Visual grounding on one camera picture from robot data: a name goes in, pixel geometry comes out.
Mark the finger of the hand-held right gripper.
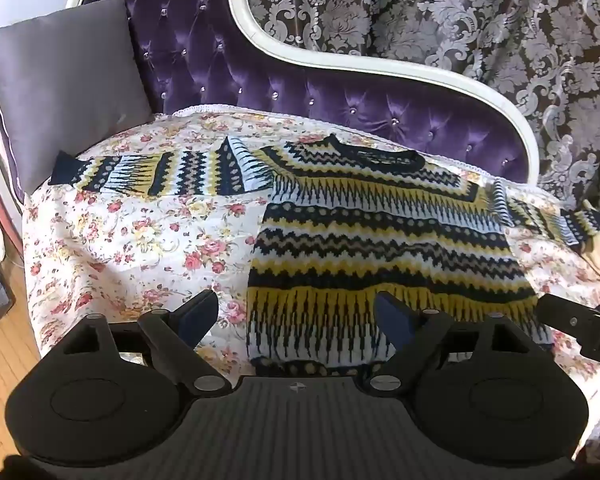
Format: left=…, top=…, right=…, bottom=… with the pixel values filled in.
left=534, top=292, right=600, bottom=362

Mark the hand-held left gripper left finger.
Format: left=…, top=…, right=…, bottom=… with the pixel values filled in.
left=45, top=289, right=232, bottom=397

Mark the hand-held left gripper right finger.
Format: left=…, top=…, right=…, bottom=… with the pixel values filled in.
left=367, top=290, right=554, bottom=396

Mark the yellow navy white patterned sweater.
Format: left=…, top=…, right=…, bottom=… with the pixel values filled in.
left=49, top=134, right=600, bottom=377

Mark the floral blanket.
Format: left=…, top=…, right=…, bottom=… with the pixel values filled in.
left=22, top=104, right=600, bottom=403

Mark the grey cushion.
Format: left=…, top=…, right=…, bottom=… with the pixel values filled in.
left=0, top=0, right=154, bottom=192

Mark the brown silver damask curtain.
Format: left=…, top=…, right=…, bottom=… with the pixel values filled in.
left=234, top=0, right=600, bottom=211

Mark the purple tufted sofa white frame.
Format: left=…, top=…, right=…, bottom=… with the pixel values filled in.
left=0, top=0, right=539, bottom=201

